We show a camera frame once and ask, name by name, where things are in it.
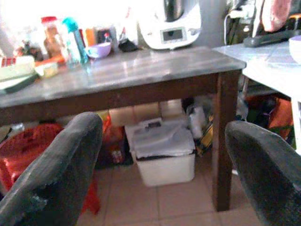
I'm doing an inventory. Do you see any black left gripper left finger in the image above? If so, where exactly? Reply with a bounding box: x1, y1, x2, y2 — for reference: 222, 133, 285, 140
0, 112, 103, 226

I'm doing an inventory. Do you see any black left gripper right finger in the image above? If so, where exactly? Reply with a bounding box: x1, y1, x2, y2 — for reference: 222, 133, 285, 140
225, 120, 301, 226

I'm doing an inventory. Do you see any red plastic stool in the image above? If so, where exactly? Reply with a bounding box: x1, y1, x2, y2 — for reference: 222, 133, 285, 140
0, 123, 101, 215

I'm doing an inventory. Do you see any orange plastic bag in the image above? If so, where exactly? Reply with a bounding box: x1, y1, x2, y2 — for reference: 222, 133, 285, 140
95, 110, 129, 165

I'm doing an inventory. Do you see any green cutting board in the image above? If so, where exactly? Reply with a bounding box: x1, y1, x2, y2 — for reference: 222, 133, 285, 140
0, 72, 40, 94

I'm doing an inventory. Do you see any yellow food container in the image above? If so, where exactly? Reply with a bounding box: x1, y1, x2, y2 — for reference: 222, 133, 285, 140
35, 62, 59, 78

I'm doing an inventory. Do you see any white side table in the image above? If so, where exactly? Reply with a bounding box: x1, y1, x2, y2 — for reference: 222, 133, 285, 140
212, 40, 301, 151

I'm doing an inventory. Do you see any white plastic bin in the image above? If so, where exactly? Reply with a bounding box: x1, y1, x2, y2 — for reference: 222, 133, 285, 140
124, 118, 197, 187

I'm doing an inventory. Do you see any dark wooden table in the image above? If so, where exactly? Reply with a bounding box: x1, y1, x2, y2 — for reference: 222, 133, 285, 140
0, 46, 247, 212

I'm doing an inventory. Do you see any white bowl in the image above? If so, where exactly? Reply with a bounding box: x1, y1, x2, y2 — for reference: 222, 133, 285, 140
288, 35, 301, 64

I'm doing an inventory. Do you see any purple bowl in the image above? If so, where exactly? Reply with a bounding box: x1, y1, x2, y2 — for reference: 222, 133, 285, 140
84, 41, 112, 59

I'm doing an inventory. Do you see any teal spray bottle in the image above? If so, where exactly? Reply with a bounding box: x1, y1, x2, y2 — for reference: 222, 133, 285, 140
62, 17, 89, 67

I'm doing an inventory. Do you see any black remote control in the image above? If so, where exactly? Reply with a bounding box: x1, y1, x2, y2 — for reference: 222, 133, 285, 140
243, 30, 299, 48

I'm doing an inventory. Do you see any red lidded jar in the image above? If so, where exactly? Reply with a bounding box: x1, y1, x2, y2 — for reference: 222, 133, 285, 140
40, 16, 67, 60

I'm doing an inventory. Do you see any pink hanging cloth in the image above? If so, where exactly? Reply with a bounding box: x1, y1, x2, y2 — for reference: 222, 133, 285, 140
253, 0, 297, 33

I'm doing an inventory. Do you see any white kitchen machine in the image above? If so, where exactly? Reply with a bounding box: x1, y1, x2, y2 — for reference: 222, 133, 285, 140
137, 0, 202, 50

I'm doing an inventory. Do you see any white cable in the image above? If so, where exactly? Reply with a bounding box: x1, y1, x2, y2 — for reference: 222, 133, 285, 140
223, 13, 236, 46

